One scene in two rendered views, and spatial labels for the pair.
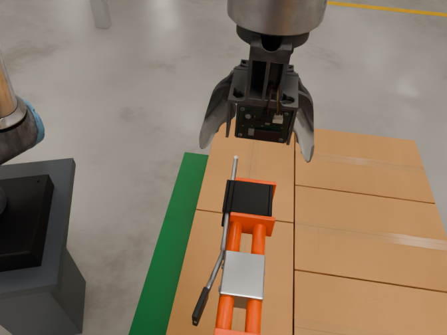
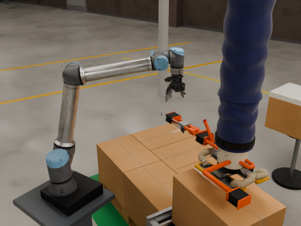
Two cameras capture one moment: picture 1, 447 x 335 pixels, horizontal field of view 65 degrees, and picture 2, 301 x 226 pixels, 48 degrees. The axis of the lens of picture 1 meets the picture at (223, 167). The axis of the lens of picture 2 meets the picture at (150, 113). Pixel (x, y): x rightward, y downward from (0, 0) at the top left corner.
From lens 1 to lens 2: 2.02 m
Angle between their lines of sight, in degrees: 37
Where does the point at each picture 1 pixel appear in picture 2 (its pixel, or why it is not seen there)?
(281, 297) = not seen: hidden behind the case
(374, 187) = (176, 139)
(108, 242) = not seen: outside the picture
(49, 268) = (106, 192)
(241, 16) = (176, 73)
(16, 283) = (101, 200)
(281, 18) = (181, 71)
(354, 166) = (164, 136)
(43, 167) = not seen: hidden behind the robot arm
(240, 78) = (174, 83)
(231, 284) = (184, 124)
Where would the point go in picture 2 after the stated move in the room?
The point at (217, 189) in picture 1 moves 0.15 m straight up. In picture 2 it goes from (124, 164) to (123, 150)
